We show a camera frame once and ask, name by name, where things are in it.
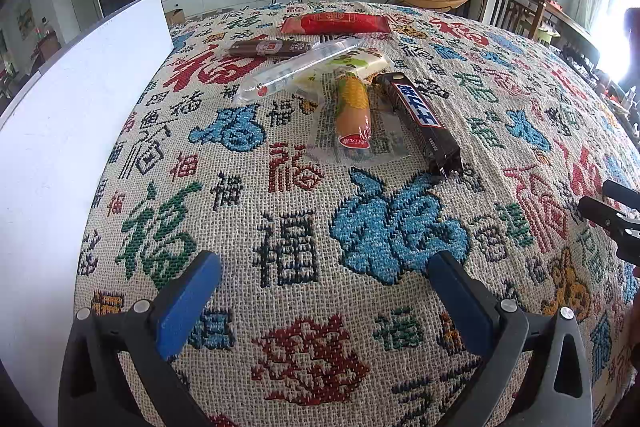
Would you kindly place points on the dark chocolate bar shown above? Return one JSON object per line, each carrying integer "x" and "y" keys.
{"x": 417, "y": 114}

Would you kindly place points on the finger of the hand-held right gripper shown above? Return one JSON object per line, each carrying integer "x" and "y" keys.
{"x": 602, "y": 213}
{"x": 622, "y": 194}

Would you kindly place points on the cluttered wooden table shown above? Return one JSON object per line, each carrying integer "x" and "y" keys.
{"x": 580, "y": 42}

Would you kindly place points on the printed woven blanket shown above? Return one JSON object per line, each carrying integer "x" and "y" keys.
{"x": 320, "y": 232}

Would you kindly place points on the pale green snack packet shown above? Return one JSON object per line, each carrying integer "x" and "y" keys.
{"x": 360, "y": 62}

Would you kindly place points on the wall picture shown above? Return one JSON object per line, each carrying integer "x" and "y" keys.
{"x": 26, "y": 17}

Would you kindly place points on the long clear plastic packet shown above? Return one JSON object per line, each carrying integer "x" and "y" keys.
{"x": 285, "y": 72}

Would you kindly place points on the corn sausage clear packet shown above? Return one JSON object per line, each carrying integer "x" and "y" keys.
{"x": 352, "y": 119}

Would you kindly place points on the dark wooden chair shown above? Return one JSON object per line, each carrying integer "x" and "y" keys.
{"x": 510, "y": 9}

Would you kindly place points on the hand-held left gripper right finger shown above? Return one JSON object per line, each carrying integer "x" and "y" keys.
{"x": 460, "y": 302}

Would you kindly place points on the brown snack bar packet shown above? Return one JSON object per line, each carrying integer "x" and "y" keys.
{"x": 270, "y": 48}

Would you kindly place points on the white cardboard box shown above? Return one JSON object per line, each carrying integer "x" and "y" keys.
{"x": 60, "y": 157}

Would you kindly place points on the red snack packet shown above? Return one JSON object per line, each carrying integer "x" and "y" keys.
{"x": 335, "y": 24}

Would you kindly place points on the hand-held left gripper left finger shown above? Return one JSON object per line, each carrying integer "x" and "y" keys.
{"x": 190, "y": 302}

